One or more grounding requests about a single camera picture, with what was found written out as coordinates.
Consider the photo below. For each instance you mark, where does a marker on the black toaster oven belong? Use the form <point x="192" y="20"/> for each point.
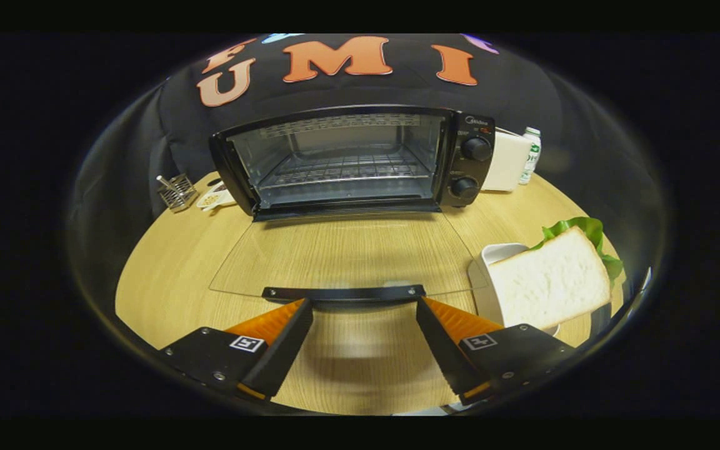
<point x="474" y="169"/>

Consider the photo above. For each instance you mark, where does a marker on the white box appliance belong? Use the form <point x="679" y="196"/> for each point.
<point x="505" y="162"/>

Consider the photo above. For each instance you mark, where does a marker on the lettuce sandwich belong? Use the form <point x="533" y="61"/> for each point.
<point x="547" y="281"/>

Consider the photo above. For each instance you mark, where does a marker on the small white green-label bottle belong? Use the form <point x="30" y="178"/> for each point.
<point x="530" y="156"/>

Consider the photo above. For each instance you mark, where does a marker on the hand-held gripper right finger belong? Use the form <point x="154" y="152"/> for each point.
<point x="444" y="353"/>

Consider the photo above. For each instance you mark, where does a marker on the small white dish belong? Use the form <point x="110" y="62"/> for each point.
<point x="215" y="199"/>

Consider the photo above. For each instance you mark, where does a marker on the white plastic tray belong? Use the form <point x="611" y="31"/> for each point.
<point x="493" y="253"/>

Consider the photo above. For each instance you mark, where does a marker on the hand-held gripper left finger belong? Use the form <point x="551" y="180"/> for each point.
<point x="285" y="353"/>

